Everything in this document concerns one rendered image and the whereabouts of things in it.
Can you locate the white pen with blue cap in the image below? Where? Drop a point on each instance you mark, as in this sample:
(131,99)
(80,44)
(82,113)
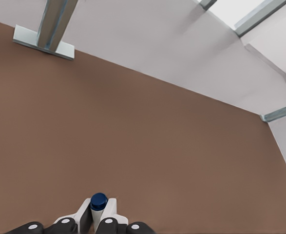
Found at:
(98,201)

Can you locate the silver frame post with foot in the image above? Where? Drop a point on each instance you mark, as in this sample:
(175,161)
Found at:
(47,31)

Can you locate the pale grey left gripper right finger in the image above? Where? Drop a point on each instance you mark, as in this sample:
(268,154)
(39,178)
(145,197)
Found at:
(111,214)

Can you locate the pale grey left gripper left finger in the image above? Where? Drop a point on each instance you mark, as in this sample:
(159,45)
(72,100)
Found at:
(83,214)

